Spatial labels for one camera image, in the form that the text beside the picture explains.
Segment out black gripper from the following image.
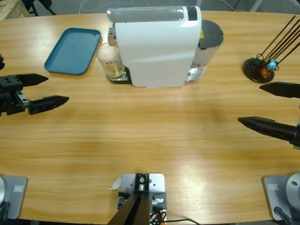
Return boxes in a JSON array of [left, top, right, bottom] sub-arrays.
[[0, 73, 70, 117], [237, 81, 300, 150]]

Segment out clear drinking glass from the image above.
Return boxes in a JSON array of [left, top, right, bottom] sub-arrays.
[[97, 43, 126, 82]]

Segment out white capsule coffee machine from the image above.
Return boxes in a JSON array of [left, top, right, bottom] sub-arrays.
[[106, 6, 208, 89]]

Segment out grey coffee machine lever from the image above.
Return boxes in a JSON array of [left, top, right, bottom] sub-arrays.
[[106, 6, 185, 23]]

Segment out black capsule holder with rods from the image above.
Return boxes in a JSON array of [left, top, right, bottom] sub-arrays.
[[242, 15, 300, 84]]

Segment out teal plastic tray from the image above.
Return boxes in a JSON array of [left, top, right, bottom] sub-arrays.
[[44, 27, 102, 76]]

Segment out wooden crate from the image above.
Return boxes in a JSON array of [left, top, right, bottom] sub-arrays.
[[0, 0, 31, 21]]

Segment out black stand legs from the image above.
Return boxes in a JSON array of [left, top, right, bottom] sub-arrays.
[[22, 0, 57, 16]]

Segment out grey metal leg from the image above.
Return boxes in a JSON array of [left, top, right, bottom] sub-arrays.
[[249, 0, 263, 12]]

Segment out white paper tag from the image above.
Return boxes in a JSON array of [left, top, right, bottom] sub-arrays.
[[107, 177, 122, 191]]

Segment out black base cable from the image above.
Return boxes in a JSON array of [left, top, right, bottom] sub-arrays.
[[273, 206, 295, 225], [0, 202, 11, 221]]

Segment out white block with dark post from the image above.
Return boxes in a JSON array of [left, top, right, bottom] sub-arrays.
[[107, 172, 167, 225]]

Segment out black cable under white block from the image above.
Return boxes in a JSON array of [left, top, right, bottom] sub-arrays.
[[164, 218, 203, 225]]

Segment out orange wires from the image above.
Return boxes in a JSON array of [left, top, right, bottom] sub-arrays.
[[150, 210, 167, 222]]

